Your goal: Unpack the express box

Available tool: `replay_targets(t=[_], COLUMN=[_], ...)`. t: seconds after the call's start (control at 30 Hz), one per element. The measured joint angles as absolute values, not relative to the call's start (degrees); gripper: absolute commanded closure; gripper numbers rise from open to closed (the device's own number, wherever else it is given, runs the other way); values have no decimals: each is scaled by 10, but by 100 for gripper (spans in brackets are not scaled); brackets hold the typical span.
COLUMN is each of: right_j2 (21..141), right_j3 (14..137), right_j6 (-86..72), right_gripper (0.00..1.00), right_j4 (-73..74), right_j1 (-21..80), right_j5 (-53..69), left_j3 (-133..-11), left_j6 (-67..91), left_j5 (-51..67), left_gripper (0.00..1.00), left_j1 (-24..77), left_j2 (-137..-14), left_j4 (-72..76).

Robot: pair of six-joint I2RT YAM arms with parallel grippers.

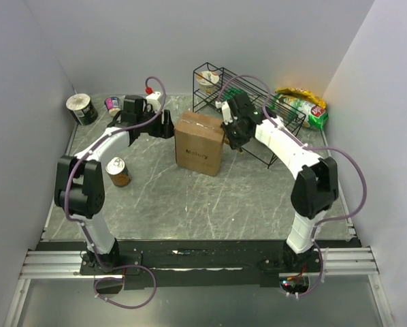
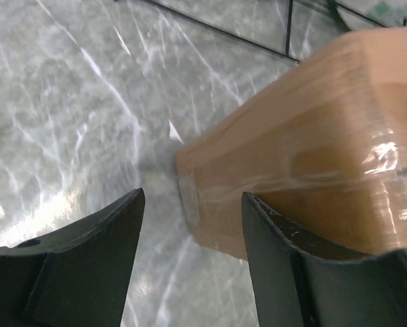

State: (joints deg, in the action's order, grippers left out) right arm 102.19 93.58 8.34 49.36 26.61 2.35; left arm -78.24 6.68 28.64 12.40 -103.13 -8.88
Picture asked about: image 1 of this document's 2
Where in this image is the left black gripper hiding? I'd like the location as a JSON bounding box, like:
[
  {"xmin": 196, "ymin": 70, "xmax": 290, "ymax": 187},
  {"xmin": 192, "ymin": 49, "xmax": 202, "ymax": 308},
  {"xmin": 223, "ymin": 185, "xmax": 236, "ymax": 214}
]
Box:
[{"xmin": 137, "ymin": 106, "xmax": 178, "ymax": 139}]

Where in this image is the brown cardboard express box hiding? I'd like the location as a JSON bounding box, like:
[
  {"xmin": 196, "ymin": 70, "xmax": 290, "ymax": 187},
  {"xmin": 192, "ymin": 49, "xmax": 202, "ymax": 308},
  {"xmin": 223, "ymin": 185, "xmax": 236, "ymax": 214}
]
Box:
[{"xmin": 174, "ymin": 110, "xmax": 225, "ymax": 176}]

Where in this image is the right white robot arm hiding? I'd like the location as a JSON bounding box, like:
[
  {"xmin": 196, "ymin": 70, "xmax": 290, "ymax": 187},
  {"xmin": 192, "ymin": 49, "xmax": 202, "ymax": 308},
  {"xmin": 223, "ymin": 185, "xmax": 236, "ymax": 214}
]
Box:
[{"xmin": 216, "ymin": 93, "xmax": 338, "ymax": 272}]

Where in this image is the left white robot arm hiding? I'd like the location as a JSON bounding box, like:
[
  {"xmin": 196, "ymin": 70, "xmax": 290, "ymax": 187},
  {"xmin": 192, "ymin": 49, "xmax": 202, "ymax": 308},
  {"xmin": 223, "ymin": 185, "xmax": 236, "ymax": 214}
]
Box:
[{"xmin": 54, "ymin": 91, "xmax": 174, "ymax": 274}]

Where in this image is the green plastic cup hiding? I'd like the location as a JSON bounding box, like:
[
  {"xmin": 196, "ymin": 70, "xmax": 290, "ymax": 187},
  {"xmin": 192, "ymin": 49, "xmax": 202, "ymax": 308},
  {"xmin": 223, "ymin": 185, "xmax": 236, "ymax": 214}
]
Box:
[{"xmin": 222, "ymin": 87, "xmax": 244, "ymax": 101}]

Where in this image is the purple yogurt cup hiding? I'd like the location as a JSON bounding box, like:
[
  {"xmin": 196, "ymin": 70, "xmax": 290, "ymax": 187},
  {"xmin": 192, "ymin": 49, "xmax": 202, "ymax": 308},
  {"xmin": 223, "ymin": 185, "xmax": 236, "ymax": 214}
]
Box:
[{"xmin": 104, "ymin": 96, "xmax": 123, "ymax": 117}]

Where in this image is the yogurt cup in rack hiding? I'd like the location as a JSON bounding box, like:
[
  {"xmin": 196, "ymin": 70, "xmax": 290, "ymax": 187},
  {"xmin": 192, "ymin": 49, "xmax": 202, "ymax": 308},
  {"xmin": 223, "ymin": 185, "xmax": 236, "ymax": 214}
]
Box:
[{"xmin": 196, "ymin": 70, "xmax": 220, "ymax": 94}]

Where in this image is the brown tin can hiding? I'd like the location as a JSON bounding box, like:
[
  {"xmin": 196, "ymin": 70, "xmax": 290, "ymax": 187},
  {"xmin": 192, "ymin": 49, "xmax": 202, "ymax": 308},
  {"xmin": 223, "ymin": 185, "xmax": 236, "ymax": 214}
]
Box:
[{"xmin": 105, "ymin": 157, "xmax": 131, "ymax": 187}]

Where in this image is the yellow snack bag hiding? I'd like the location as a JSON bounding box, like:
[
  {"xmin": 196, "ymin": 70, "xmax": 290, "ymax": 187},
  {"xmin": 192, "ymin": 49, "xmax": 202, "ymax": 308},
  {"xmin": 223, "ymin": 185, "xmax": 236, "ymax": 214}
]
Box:
[{"xmin": 276, "ymin": 87, "xmax": 327, "ymax": 109}]

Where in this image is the green chips bag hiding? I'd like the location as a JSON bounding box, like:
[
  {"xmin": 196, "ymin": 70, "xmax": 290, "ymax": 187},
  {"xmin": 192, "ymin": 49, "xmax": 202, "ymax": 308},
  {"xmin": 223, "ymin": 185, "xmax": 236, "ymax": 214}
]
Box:
[{"xmin": 274, "ymin": 93, "xmax": 329, "ymax": 130}]

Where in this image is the black paper cup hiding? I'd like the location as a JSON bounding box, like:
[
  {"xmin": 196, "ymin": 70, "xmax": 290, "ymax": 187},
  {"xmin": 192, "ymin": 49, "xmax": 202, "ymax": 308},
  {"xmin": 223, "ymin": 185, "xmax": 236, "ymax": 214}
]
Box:
[{"xmin": 65, "ymin": 93, "xmax": 98, "ymax": 126}]

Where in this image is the circuit board with leds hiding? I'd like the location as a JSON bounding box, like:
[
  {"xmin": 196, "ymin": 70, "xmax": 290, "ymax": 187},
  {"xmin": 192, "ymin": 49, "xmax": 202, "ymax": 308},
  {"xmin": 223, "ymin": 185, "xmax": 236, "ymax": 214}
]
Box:
[{"xmin": 280, "ymin": 275, "xmax": 310, "ymax": 294}]

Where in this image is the black wire rack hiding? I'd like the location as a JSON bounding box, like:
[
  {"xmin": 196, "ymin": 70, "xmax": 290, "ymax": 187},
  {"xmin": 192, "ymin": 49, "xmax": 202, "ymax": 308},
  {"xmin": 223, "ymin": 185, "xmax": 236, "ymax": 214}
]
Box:
[{"xmin": 192, "ymin": 62, "xmax": 307, "ymax": 170}]

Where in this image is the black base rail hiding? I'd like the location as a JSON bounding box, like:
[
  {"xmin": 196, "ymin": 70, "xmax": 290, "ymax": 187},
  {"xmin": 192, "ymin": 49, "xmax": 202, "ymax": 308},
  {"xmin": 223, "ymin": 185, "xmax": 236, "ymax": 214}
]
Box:
[{"xmin": 36, "ymin": 238, "xmax": 361, "ymax": 291}]

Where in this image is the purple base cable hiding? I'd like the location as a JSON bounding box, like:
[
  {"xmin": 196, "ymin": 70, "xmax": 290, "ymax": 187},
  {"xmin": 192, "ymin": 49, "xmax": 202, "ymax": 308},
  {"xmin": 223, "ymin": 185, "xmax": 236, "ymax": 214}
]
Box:
[{"xmin": 93, "ymin": 264, "xmax": 161, "ymax": 311}]

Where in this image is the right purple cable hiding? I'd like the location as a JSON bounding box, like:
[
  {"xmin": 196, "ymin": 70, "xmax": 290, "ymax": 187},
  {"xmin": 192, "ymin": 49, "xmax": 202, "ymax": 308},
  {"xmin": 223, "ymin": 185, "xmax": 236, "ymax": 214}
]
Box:
[{"xmin": 216, "ymin": 74, "xmax": 368, "ymax": 246}]

